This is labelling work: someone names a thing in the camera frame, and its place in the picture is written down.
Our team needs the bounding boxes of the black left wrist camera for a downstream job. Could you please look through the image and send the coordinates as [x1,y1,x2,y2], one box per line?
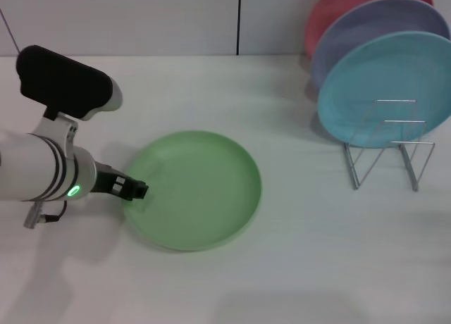
[16,44,123,122]

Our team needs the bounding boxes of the red plate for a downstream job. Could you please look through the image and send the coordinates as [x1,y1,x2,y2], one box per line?
[304,0,434,60]

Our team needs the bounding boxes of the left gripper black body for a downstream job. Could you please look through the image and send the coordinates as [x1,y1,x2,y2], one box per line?
[91,161,127,199]

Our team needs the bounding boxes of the green plate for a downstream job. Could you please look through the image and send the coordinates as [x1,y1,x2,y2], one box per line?
[121,130,264,252]

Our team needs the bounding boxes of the purple plate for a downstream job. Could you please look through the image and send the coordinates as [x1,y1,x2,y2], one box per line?
[311,0,451,89]

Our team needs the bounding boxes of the metal wire plate rack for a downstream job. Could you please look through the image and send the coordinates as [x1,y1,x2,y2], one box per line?
[343,99,436,193]

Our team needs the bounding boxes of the black cable with silver plug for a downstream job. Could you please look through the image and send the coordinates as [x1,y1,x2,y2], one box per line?
[23,199,68,230]

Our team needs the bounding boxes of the blue plate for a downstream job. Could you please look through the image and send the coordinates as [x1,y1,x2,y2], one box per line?
[316,30,451,149]

